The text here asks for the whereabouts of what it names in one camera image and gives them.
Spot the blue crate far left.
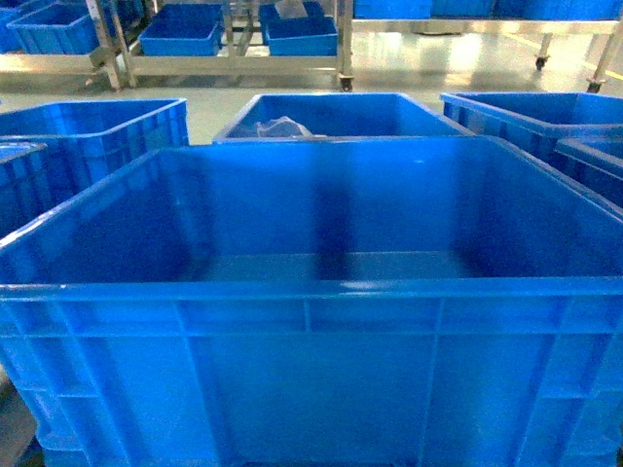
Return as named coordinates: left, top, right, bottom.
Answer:
left=0, top=142, right=55, bottom=237

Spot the blue crate far right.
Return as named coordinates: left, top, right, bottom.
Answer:
left=555, top=137, right=622, bottom=207

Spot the blue crate on cart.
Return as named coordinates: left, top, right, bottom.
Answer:
left=7, top=2, right=99, bottom=55
left=139, top=4, right=225, bottom=56
left=258, top=1, right=338, bottom=56

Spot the steel shelf cart left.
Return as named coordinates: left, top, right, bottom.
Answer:
left=1, top=1, right=353, bottom=91

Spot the blue crate behind centre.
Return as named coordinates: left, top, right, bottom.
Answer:
left=213, top=92, right=473, bottom=144

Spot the clear plastic bag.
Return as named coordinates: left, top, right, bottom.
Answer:
left=254, top=116, right=312, bottom=138

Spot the large blue plastic crate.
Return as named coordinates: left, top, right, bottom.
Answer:
left=1, top=136, right=622, bottom=466

